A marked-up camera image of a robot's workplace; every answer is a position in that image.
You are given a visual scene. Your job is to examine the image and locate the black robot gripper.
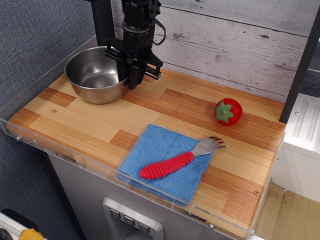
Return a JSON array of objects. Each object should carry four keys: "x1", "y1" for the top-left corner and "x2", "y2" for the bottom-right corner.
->
[{"x1": 105, "y1": 23, "x2": 163, "y2": 90}]

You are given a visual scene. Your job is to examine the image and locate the silver metal pot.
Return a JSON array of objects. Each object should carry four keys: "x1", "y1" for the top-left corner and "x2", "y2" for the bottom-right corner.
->
[{"x1": 64, "y1": 46, "x2": 129, "y2": 105}]

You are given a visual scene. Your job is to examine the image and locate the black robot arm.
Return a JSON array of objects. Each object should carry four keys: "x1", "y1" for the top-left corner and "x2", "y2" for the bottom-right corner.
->
[{"x1": 105, "y1": 0, "x2": 166, "y2": 90}]

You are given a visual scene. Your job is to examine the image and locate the blue cloth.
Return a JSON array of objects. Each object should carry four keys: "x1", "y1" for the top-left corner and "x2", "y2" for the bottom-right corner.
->
[{"x1": 116, "y1": 123, "x2": 214, "y2": 203}]

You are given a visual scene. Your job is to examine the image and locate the red toy strawberry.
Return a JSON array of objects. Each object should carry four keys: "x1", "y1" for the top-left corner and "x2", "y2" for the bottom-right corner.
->
[{"x1": 214, "y1": 98, "x2": 243, "y2": 126}]

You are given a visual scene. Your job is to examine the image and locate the clear acrylic table guard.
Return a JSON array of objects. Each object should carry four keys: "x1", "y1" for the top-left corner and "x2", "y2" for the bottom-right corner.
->
[{"x1": 0, "y1": 35, "x2": 288, "y2": 240}]

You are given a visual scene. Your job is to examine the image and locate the grey cabinet with buttons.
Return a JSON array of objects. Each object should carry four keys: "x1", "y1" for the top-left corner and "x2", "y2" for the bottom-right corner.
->
[{"x1": 48, "y1": 154, "x2": 228, "y2": 240}]

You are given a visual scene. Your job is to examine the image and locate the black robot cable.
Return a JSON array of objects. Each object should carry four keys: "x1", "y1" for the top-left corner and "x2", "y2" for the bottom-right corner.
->
[{"x1": 149, "y1": 17, "x2": 167, "y2": 46}]

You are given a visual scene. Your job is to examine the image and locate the black vertical post left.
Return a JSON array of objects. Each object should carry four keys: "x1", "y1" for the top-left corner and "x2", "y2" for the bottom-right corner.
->
[{"x1": 88, "y1": 0, "x2": 115, "y2": 46}]

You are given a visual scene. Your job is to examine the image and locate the black vertical post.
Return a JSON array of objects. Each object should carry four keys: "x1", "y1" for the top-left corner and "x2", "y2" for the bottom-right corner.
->
[
  {"x1": 279, "y1": 8, "x2": 320, "y2": 124},
  {"x1": 88, "y1": 0, "x2": 115, "y2": 46}
]

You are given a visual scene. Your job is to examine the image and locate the red handled metal fork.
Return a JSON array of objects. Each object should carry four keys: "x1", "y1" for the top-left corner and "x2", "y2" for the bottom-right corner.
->
[{"x1": 138, "y1": 136, "x2": 226, "y2": 180}]

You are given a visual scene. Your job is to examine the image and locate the black vertical post right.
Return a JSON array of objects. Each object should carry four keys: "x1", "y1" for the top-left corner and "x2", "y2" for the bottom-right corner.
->
[{"x1": 279, "y1": 8, "x2": 320, "y2": 124}]

